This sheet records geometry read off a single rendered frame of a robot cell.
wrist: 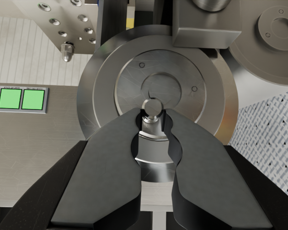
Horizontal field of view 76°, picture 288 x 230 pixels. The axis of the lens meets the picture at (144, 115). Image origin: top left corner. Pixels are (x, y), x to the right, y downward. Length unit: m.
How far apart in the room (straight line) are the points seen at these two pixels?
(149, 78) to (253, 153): 0.25
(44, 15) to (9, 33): 2.07
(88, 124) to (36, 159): 0.40
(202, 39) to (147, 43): 0.05
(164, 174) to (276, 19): 0.19
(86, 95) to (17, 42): 2.31
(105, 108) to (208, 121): 0.09
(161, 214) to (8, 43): 2.30
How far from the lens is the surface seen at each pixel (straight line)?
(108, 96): 0.16
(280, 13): 0.25
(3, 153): 0.60
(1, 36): 2.57
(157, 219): 0.53
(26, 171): 0.57
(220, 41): 0.18
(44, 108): 0.55
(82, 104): 0.17
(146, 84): 0.15
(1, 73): 2.40
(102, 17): 0.21
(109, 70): 0.17
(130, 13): 0.64
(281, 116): 0.32
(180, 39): 0.17
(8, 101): 0.60
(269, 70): 0.22
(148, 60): 0.16
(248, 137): 0.38
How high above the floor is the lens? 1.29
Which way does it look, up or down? 9 degrees down
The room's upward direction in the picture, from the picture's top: 178 degrees counter-clockwise
